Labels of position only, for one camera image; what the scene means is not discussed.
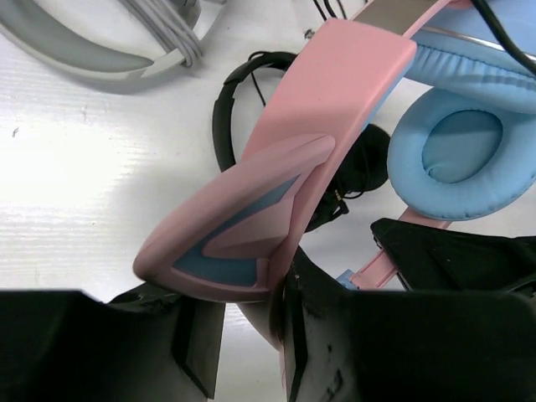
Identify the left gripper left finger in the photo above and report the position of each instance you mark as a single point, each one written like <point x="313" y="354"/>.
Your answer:
<point x="144" y="345"/>

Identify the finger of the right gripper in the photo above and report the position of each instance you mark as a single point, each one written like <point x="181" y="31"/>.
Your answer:
<point x="429" y="259"/>

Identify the pink blue cat-ear headphones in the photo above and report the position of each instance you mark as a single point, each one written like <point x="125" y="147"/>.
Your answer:
<point x="234" y="240"/>

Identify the grey white headphones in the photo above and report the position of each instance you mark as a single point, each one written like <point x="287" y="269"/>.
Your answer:
<point x="178" y="26"/>

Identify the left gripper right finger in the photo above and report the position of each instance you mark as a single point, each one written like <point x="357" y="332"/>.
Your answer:
<point x="343" y="345"/>

